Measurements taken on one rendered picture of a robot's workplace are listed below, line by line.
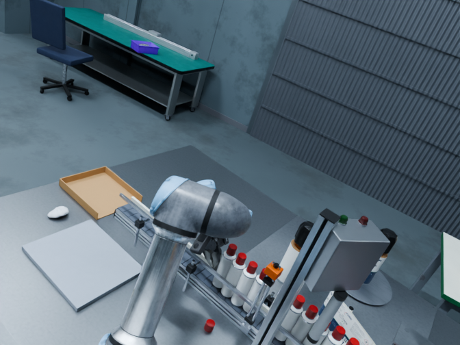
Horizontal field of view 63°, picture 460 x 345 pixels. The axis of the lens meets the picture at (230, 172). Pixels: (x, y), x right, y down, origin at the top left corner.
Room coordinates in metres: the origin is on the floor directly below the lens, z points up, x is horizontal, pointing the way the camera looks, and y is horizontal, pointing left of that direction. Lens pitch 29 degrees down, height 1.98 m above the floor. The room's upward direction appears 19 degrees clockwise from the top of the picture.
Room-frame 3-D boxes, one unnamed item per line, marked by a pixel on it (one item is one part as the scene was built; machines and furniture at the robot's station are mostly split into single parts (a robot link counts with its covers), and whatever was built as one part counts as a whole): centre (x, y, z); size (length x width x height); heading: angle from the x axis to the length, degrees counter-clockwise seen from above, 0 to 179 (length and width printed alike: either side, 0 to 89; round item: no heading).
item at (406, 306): (1.32, -0.63, 0.86); 0.80 x 0.67 x 0.05; 61
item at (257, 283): (1.03, -0.24, 0.98); 0.05 x 0.05 x 0.20
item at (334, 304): (0.82, -0.41, 1.18); 0.04 x 0.04 x 0.21
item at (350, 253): (0.86, -0.37, 1.38); 0.17 x 0.10 x 0.19; 117
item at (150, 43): (4.99, 1.88, 0.41); 2.33 x 0.90 x 0.82; 70
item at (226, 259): (1.10, -0.10, 0.98); 0.05 x 0.05 x 0.20
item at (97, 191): (1.46, 0.56, 0.85); 0.30 x 0.26 x 0.04; 61
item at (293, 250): (1.27, -0.38, 1.03); 0.09 x 0.09 x 0.30
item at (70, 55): (4.18, 2.29, 0.51); 0.60 x 0.57 x 1.03; 153
